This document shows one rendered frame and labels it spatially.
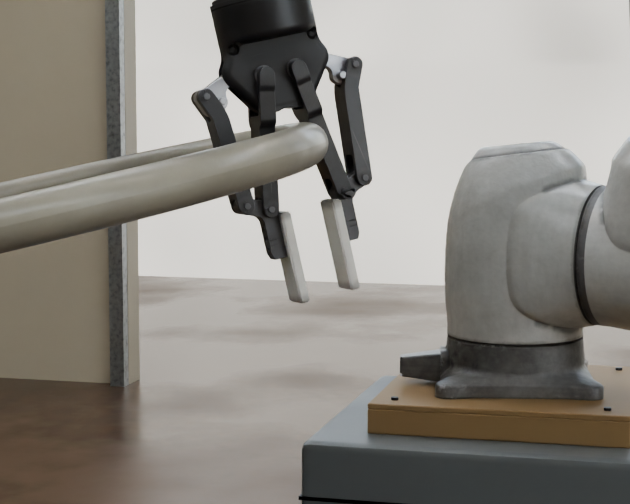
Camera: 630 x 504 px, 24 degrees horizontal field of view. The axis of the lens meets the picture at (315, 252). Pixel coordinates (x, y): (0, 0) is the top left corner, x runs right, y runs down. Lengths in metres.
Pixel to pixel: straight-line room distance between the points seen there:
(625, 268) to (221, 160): 0.74
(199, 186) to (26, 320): 5.39
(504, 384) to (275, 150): 0.74
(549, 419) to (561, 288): 0.14
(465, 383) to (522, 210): 0.20
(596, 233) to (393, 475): 0.33
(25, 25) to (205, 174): 5.32
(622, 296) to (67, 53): 4.71
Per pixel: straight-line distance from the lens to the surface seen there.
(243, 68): 1.09
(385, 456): 1.52
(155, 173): 0.84
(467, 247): 1.60
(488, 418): 1.55
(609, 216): 1.53
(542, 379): 1.60
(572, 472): 1.49
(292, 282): 1.10
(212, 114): 1.08
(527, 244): 1.57
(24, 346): 6.25
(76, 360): 6.16
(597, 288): 1.55
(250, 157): 0.88
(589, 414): 1.54
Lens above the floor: 1.15
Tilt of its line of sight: 6 degrees down
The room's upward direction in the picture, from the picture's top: straight up
